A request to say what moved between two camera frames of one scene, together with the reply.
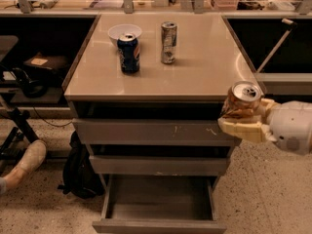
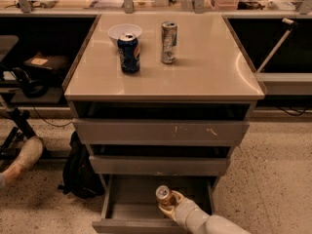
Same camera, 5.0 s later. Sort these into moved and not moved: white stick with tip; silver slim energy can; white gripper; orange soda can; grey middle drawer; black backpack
Moved: orange soda can; white gripper
Not moved: grey middle drawer; black backpack; white stick with tip; silver slim energy can
